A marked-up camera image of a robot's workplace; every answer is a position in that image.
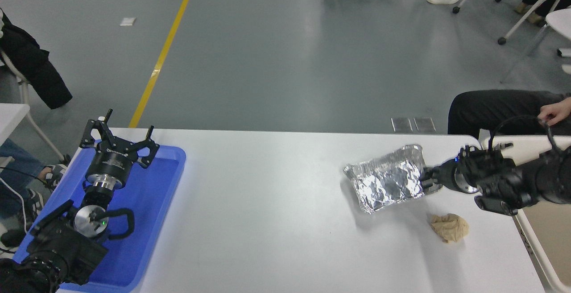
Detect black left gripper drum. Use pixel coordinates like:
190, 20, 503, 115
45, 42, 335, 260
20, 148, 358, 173
86, 143, 137, 183

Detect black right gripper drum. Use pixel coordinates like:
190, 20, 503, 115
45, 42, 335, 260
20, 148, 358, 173
434, 161, 463, 191

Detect silver foil plate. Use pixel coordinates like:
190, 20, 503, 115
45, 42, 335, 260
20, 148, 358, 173
343, 144, 427, 215

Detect metal floor plate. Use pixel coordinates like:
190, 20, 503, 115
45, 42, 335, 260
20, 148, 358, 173
414, 117, 437, 133
391, 117, 414, 132

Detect person's hand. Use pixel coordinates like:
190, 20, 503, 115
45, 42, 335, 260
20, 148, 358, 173
538, 97, 571, 127

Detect crumpled tan paper ball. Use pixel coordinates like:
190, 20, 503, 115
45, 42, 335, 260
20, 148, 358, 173
429, 213, 470, 244

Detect blue plastic tray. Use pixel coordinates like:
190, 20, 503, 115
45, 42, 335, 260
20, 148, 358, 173
12, 143, 186, 293

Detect white side table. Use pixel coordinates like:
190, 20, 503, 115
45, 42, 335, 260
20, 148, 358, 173
0, 103, 30, 146

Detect black jacket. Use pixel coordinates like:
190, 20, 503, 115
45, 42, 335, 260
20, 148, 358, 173
0, 8, 73, 110

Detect large pale bin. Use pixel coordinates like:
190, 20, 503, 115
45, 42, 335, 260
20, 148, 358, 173
480, 134, 571, 293

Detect white round table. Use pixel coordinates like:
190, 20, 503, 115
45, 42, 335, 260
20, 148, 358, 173
500, 8, 571, 84

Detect white frame chair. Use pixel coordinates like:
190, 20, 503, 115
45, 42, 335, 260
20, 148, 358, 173
0, 50, 67, 162

